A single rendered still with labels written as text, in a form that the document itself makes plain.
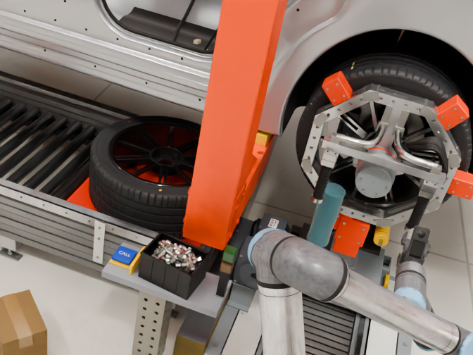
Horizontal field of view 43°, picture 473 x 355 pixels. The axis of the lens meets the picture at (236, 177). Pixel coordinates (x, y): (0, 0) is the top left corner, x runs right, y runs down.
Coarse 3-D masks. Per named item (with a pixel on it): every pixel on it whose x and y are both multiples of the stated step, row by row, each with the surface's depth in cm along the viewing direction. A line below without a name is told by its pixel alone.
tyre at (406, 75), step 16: (352, 64) 230; (368, 64) 223; (384, 64) 221; (400, 64) 220; (416, 64) 224; (432, 64) 230; (320, 80) 245; (352, 80) 221; (368, 80) 219; (384, 80) 217; (400, 80) 215; (416, 80) 214; (432, 80) 216; (448, 80) 226; (320, 96) 227; (432, 96) 215; (448, 96) 215; (464, 96) 233; (304, 112) 234; (304, 128) 236; (464, 128) 218; (304, 144) 240; (464, 144) 221; (464, 160) 224; (384, 208) 244
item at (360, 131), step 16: (352, 128) 233; (320, 144) 243; (320, 160) 242; (352, 160) 240; (336, 176) 250; (352, 176) 258; (400, 176) 259; (352, 192) 247; (400, 192) 247; (416, 192) 240
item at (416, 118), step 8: (368, 104) 242; (376, 104) 241; (360, 112) 244; (368, 112) 243; (360, 120) 246; (368, 120) 245; (408, 120) 240; (416, 120) 239; (368, 128) 242; (408, 128) 242; (416, 128) 241
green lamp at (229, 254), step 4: (228, 248) 200; (232, 248) 201; (236, 248) 201; (224, 252) 199; (228, 252) 199; (232, 252) 199; (236, 252) 201; (224, 256) 200; (228, 256) 199; (232, 256) 199; (224, 260) 201; (228, 260) 200; (232, 260) 200
